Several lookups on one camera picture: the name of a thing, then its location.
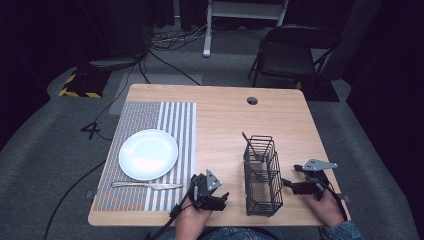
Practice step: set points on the person's denim legs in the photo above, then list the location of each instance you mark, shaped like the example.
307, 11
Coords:
233, 234

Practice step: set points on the person's denim right sleeve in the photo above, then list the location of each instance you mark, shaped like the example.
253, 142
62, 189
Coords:
343, 231

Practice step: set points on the striped woven placemat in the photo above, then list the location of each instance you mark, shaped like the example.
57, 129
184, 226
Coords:
133, 115

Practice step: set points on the black yellow striped stand base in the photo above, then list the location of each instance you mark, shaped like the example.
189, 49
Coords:
85, 83

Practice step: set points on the silver table knife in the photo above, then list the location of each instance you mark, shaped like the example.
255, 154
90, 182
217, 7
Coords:
146, 185

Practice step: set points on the dark metal fork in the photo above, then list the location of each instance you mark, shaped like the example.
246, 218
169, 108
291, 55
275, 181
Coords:
251, 146

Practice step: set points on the person's right hand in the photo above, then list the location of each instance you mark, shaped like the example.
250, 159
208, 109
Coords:
325, 208

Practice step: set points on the black folding chair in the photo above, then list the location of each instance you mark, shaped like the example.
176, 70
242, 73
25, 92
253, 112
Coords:
290, 55

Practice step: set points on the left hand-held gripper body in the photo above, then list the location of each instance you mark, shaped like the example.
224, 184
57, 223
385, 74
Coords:
202, 191

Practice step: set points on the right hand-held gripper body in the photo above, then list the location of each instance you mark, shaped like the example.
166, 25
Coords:
315, 181

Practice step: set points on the white round plate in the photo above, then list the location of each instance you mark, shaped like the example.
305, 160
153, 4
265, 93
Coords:
148, 155

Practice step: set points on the white metal stand frame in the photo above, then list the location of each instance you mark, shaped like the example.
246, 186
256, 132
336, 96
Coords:
207, 33

